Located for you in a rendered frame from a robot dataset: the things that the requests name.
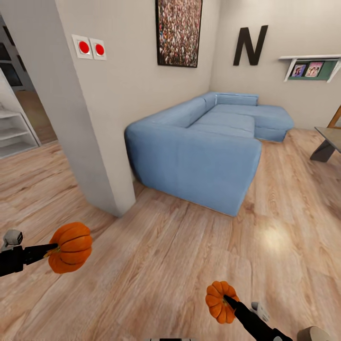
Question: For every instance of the sofa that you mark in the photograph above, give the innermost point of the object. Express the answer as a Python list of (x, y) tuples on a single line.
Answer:
[(205, 150)]

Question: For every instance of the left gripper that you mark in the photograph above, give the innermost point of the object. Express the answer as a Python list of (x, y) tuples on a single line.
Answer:
[(12, 261)]

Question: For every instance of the pillar candle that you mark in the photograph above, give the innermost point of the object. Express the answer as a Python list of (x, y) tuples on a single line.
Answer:
[(314, 333)]

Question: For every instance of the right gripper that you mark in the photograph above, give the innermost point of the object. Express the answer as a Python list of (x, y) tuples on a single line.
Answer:
[(249, 320)]

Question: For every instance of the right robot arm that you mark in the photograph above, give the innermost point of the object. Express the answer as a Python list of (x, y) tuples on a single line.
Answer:
[(254, 319)]

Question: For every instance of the pumpkin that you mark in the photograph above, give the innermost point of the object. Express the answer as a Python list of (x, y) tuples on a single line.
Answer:
[(74, 248), (219, 308)]

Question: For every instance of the coffee table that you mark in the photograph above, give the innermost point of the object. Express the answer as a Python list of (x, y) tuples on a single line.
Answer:
[(332, 142)]

